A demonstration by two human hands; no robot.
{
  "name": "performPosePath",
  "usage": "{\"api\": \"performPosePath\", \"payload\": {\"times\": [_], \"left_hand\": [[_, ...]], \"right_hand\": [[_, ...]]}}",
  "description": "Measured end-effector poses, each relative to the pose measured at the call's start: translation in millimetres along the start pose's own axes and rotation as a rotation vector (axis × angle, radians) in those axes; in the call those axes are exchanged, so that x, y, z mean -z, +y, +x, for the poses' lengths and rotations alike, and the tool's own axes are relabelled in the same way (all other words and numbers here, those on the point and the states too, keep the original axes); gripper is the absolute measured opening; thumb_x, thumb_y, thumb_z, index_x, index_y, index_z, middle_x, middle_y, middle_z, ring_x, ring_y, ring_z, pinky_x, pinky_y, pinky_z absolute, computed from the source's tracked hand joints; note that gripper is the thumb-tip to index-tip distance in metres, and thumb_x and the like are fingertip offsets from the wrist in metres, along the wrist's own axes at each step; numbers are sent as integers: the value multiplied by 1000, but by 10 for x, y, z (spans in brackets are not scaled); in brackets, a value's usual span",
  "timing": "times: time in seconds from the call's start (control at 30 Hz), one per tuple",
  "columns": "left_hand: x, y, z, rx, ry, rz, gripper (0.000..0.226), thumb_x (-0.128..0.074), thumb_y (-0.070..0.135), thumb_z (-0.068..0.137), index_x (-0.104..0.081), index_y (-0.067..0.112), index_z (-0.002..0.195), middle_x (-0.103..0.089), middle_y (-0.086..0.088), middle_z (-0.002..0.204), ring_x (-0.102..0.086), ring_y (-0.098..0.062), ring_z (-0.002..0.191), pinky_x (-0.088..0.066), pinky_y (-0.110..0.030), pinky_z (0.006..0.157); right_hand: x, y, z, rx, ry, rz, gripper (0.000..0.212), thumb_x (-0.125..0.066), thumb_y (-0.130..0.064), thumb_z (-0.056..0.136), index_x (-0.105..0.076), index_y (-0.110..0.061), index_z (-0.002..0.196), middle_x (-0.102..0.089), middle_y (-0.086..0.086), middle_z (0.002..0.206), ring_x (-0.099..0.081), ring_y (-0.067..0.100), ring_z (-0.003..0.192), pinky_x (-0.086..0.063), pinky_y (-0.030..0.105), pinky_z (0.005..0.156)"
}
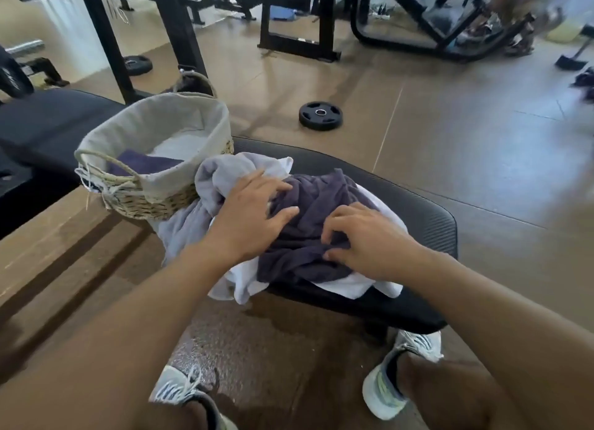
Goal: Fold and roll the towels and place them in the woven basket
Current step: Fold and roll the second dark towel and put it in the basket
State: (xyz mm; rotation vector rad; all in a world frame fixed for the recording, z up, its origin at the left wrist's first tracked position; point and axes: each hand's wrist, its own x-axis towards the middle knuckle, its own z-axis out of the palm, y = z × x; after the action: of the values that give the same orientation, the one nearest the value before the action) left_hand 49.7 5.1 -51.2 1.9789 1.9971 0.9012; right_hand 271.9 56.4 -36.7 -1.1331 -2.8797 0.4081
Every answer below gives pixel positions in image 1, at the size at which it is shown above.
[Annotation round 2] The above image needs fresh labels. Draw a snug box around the person's left hand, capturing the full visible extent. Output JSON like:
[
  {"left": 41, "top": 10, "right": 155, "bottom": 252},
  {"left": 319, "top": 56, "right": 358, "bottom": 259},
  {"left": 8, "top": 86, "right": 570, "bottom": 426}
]
[{"left": 204, "top": 168, "right": 301, "bottom": 270}]

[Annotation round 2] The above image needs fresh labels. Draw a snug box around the person's right hand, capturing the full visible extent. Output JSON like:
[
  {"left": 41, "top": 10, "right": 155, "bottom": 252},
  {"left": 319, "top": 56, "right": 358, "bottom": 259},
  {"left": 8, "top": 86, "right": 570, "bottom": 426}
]
[{"left": 321, "top": 202, "right": 430, "bottom": 284}]

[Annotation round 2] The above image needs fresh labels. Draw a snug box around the white towel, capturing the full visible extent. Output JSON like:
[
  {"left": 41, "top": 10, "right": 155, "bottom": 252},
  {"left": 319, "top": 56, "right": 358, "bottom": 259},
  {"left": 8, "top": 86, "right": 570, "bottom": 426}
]
[
  {"left": 207, "top": 183, "right": 409, "bottom": 305},
  {"left": 147, "top": 130, "right": 212, "bottom": 162}
]

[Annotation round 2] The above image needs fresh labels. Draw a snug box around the light grey towel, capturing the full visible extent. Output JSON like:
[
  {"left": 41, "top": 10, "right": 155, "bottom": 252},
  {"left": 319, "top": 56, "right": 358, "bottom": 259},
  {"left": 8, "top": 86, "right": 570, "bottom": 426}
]
[{"left": 155, "top": 151, "right": 294, "bottom": 266}]

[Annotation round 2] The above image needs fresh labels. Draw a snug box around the dark purple towel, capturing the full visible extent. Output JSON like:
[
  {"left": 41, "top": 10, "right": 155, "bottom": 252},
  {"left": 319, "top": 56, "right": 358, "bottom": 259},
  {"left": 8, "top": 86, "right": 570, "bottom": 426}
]
[
  {"left": 256, "top": 168, "right": 379, "bottom": 284},
  {"left": 106, "top": 148, "right": 184, "bottom": 177}
]

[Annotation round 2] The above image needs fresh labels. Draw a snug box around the woven basket with white liner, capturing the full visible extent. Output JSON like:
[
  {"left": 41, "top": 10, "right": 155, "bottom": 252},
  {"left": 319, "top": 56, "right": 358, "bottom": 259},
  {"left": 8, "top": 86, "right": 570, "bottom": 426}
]
[{"left": 74, "top": 70, "right": 235, "bottom": 221}]

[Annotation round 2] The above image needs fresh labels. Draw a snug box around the person's right forearm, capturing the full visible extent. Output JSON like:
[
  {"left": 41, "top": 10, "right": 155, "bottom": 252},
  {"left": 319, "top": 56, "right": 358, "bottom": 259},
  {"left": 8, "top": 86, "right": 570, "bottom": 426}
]
[{"left": 408, "top": 253, "right": 594, "bottom": 430}]

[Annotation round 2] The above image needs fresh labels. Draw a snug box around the person's left forearm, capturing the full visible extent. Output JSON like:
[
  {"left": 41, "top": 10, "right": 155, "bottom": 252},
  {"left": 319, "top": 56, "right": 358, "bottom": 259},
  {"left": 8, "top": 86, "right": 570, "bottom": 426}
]
[{"left": 0, "top": 239, "right": 242, "bottom": 430}]

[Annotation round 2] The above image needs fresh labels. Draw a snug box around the person's right white shoe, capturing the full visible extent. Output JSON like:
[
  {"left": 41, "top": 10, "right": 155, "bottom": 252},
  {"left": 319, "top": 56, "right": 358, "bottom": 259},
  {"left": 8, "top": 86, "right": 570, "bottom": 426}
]
[{"left": 361, "top": 330, "right": 444, "bottom": 421}]

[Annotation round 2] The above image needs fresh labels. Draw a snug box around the person's white shoe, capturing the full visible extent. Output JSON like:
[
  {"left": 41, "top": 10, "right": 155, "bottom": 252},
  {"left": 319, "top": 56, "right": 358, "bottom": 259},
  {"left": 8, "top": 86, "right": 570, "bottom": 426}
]
[
  {"left": 148, "top": 364, "right": 240, "bottom": 430},
  {"left": 361, "top": 330, "right": 444, "bottom": 421}
]

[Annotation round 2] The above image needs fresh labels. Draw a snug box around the person's right leg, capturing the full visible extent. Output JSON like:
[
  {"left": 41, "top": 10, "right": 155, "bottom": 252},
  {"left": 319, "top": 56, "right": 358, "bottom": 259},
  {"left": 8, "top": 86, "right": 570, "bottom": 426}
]
[{"left": 394, "top": 350, "right": 535, "bottom": 430}]

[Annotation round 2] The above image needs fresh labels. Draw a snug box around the person's leg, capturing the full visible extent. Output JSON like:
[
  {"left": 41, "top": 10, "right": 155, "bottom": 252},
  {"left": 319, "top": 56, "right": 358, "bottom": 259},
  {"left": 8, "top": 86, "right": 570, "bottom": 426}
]
[
  {"left": 134, "top": 399, "right": 210, "bottom": 430},
  {"left": 394, "top": 350, "right": 535, "bottom": 430}
]

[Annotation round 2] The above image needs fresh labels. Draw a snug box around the person's left white shoe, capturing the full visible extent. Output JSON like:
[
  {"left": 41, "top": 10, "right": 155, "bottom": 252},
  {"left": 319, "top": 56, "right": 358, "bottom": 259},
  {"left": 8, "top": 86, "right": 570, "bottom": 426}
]
[{"left": 148, "top": 364, "right": 240, "bottom": 430}]

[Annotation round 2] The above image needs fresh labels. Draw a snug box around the person's left leg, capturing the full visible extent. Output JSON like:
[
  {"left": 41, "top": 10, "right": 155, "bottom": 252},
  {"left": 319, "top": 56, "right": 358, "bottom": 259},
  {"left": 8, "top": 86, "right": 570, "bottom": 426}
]
[{"left": 134, "top": 399, "right": 210, "bottom": 430}]

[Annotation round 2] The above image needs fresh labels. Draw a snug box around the black rubber weight plate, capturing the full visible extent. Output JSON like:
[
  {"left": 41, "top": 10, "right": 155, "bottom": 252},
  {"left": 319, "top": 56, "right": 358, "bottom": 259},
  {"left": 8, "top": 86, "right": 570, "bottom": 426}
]
[
  {"left": 298, "top": 101, "right": 344, "bottom": 132},
  {"left": 123, "top": 55, "right": 154, "bottom": 76}
]

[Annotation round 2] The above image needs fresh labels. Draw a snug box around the black steel squat rack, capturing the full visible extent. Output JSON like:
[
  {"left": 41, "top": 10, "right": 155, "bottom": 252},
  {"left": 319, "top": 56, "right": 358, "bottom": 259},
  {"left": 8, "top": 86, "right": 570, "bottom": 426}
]
[{"left": 14, "top": 0, "right": 210, "bottom": 106}]

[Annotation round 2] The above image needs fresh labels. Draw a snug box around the black steel base beam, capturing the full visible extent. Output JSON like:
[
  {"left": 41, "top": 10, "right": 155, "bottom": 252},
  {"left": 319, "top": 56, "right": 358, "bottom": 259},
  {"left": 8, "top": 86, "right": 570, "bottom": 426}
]
[{"left": 0, "top": 169, "right": 82, "bottom": 240}]

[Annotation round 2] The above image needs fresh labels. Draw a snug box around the black padded weight bench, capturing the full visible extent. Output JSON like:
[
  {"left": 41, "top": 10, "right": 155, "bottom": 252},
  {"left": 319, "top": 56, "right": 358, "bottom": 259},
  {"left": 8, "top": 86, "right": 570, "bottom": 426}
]
[{"left": 0, "top": 88, "right": 459, "bottom": 335}]

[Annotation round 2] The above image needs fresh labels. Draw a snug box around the black bumper plate white print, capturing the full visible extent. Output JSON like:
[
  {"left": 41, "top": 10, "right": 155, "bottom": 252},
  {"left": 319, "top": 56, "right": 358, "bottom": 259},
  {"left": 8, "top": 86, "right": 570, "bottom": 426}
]
[{"left": 0, "top": 44, "right": 36, "bottom": 99}]

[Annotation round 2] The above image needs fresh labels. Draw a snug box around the yellow green cushion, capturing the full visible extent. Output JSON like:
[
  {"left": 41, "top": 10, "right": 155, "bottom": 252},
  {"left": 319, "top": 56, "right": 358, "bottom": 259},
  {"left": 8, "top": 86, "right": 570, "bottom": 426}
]
[{"left": 545, "top": 23, "right": 587, "bottom": 44}]

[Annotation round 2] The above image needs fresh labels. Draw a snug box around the black bench press frame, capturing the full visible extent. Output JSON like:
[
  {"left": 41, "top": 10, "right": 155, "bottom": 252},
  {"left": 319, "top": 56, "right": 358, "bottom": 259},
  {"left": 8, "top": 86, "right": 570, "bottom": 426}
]
[{"left": 185, "top": 0, "right": 342, "bottom": 63}]

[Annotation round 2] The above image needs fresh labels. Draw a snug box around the black barbell stand frame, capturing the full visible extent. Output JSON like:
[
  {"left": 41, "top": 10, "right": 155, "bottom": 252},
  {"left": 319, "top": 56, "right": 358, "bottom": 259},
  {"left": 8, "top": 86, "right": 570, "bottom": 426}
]
[{"left": 20, "top": 57, "right": 71, "bottom": 88}]

